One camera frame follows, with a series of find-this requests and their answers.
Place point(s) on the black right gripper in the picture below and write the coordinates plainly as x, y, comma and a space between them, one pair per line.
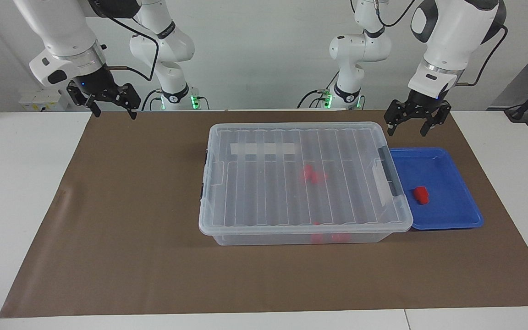
101, 89

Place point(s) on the black box latch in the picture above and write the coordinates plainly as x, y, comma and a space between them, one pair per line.
394, 176

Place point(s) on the clear plastic box lid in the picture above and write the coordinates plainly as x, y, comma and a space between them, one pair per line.
268, 201

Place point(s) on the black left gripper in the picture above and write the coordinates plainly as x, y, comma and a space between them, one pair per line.
422, 107

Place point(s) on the clear plastic storage box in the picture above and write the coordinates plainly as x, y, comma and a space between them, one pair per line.
264, 239

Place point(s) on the white power strip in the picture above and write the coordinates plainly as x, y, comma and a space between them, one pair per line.
39, 101

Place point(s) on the brown table mat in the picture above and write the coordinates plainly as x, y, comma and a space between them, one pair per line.
131, 256

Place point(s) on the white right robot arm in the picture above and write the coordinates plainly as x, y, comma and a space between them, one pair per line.
57, 27

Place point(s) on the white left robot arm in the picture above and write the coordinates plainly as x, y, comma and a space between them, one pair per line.
452, 32

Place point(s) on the red block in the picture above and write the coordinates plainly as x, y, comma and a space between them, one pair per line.
321, 177
341, 237
421, 195
317, 237

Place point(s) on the blue plastic tray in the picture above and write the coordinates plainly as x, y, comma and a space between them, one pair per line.
447, 215

